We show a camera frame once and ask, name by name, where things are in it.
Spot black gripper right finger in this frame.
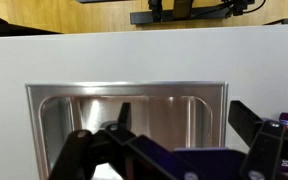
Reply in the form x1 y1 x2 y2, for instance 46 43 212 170
228 100 288 180

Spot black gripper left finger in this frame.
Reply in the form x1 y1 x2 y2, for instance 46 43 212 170
48 102 198 180

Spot stainless steel sink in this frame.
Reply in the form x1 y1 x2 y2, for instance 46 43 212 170
24 80 229 180

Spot dark furniture piece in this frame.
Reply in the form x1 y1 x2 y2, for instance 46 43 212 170
0 14 62 38

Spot black stand frame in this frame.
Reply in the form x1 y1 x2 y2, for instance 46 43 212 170
129 0 267 25

